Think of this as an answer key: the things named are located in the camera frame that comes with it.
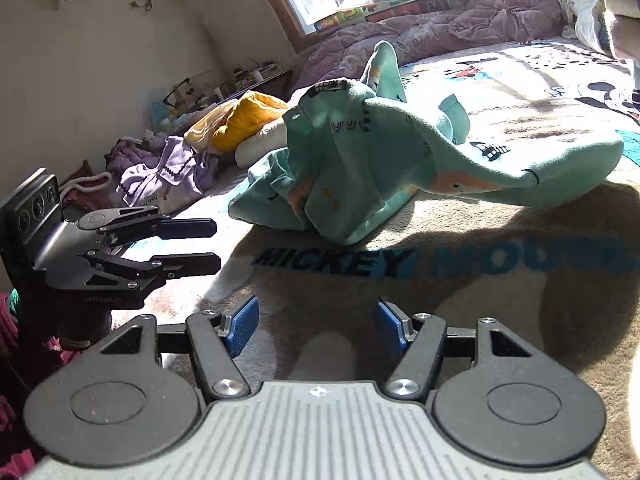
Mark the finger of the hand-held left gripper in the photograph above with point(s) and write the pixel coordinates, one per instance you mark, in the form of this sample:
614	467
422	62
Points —
190	228
195	265

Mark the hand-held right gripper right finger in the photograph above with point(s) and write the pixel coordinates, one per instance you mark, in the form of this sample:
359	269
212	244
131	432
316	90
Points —
392	325

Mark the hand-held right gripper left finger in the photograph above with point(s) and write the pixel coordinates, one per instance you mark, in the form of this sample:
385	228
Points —
242	325

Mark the teal lion print pajama garment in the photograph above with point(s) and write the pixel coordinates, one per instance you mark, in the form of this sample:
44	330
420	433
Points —
360	160

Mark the purple garment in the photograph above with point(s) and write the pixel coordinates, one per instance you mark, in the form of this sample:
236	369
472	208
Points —
165	175

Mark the dark red garment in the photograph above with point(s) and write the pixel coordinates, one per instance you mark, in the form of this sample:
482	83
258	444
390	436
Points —
87	195

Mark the white cloth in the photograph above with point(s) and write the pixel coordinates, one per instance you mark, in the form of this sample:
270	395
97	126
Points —
260	145

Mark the cartoon printed bed blanket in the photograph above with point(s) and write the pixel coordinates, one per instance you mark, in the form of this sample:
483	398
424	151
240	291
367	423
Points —
500	285

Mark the yellow garment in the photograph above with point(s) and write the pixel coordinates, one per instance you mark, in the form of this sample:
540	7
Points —
245	120

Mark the cluttered desk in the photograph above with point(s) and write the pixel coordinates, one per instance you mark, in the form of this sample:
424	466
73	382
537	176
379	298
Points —
225	87

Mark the purple quilt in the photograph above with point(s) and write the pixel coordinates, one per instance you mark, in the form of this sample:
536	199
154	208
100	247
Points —
440	25

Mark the cream bedding pile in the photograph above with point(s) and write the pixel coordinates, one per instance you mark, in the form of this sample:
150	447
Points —
585	5

